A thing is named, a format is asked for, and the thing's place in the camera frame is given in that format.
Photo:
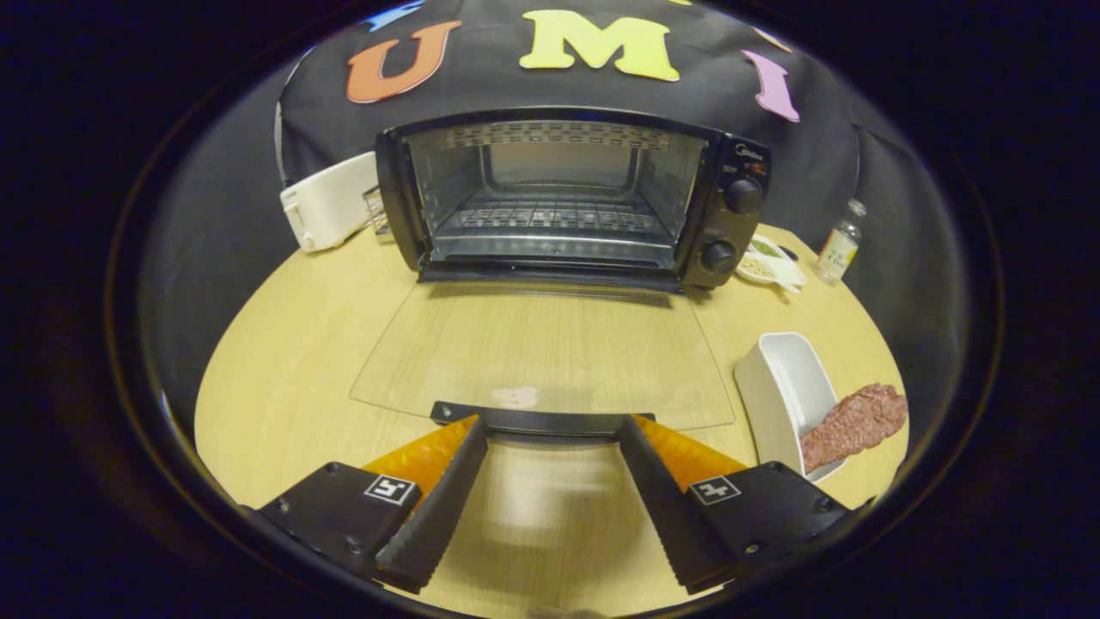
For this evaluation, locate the small clear glass bottle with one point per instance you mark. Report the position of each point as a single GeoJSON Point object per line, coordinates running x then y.
{"type": "Point", "coordinates": [840, 249]}

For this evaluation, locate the red raw meat slice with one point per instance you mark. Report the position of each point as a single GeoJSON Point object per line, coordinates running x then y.
{"type": "Point", "coordinates": [855, 421]}

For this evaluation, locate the white bread toaster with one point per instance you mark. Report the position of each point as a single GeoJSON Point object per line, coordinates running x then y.
{"type": "Point", "coordinates": [331, 202]}

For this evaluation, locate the white divided grain dish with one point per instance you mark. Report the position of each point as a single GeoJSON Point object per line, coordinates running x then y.
{"type": "Point", "coordinates": [769, 266]}

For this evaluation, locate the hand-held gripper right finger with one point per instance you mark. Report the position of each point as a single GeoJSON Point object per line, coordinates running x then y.
{"type": "Point", "coordinates": [662, 499]}

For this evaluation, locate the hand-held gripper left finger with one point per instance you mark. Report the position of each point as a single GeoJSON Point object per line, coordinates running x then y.
{"type": "Point", "coordinates": [447, 499]}

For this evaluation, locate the black toaster oven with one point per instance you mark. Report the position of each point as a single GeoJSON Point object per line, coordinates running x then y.
{"type": "Point", "coordinates": [730, 232]}

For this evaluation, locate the white rectangular tray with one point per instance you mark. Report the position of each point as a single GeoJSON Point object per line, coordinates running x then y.
{"type": "Point", "coordinates": [786, 378]}

